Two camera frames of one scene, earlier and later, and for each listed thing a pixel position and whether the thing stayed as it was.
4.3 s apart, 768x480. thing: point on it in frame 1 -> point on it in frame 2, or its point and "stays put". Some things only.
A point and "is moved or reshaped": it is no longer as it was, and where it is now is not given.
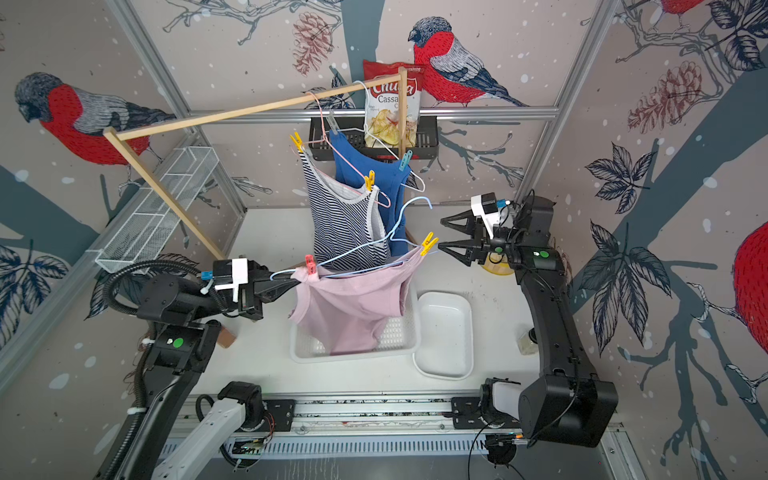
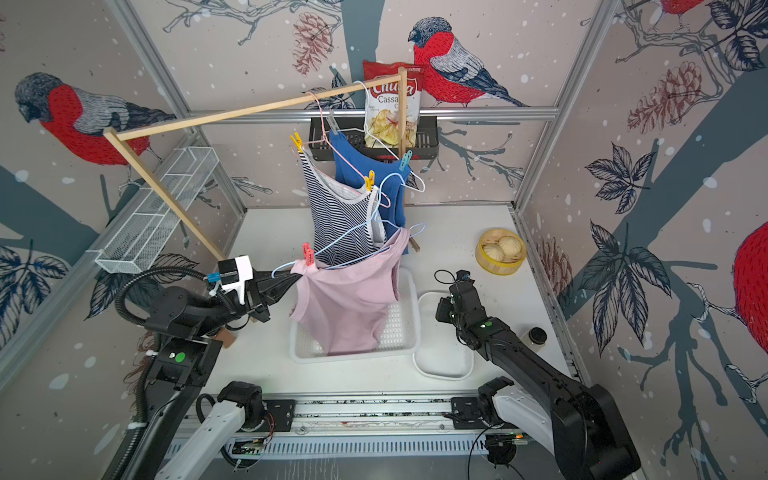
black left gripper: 256,292 stays put
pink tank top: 351,310 is moved or reshaped
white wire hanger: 367,128 stays put
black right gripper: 470,252 -> 444,303
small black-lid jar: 528,342 stays put
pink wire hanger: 325,141 stays put
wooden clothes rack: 114,132 stays put
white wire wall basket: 149,220 stays put
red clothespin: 311,264 is moved or reshaped
